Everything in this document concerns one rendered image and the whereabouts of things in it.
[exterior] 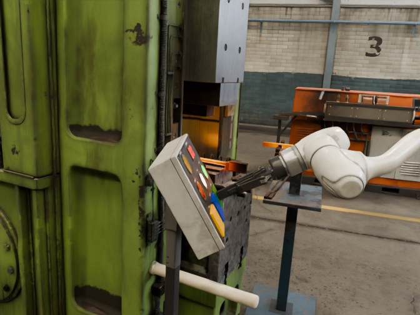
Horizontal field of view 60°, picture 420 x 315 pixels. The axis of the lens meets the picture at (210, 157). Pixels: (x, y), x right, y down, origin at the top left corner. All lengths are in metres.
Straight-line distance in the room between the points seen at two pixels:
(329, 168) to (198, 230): 0.39
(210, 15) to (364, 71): 7.76
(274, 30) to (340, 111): 4.64
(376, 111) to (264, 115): 4.63
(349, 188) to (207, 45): 0.78
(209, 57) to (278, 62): 7.64
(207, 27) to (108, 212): 0.85
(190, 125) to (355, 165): 1.14
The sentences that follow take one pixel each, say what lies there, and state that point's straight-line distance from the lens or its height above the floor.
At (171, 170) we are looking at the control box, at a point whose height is 1.16.
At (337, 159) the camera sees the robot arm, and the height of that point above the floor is 1.20.
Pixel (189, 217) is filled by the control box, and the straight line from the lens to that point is 0.96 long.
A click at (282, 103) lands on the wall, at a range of 9.09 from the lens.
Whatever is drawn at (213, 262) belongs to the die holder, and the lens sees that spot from 1.67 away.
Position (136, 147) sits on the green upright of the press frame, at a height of 1.13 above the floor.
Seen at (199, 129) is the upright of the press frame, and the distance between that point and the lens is 1.96.
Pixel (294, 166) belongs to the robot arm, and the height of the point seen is 1.14.
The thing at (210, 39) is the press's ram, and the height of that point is 1.53.
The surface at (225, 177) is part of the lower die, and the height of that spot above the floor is 0.94.
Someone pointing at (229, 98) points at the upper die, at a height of 1.30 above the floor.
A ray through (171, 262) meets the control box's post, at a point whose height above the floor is 0.82.
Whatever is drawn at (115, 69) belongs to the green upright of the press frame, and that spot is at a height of 1.40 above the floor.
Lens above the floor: 1.41
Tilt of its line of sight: 13 degrees down
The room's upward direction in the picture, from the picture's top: 3 degrees clockwise
